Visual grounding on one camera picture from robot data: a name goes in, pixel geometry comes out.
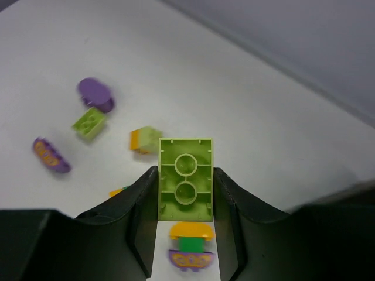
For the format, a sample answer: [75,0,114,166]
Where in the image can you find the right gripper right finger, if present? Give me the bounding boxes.
[213,168,374,280]

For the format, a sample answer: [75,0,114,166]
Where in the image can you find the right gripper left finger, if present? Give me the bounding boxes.
[1,166,158,280]

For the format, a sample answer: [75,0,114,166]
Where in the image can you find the orange green lime lego stack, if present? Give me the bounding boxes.
[108,186,129,197]

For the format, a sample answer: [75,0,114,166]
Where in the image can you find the lime green lego brick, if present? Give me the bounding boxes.
[158,138,214,222]
[72,107,107,142]

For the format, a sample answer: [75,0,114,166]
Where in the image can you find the lime and orange lego stack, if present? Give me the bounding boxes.
[129,126,163,154]

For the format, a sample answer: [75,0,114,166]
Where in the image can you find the purple crown lego brick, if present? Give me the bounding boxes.
[32,138,71,173]

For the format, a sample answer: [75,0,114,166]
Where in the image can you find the purple rounded lego brick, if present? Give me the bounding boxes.
[77,77,115,113]

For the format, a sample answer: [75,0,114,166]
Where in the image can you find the yellow green purple lego stack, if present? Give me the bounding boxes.
[168,222,215,272]

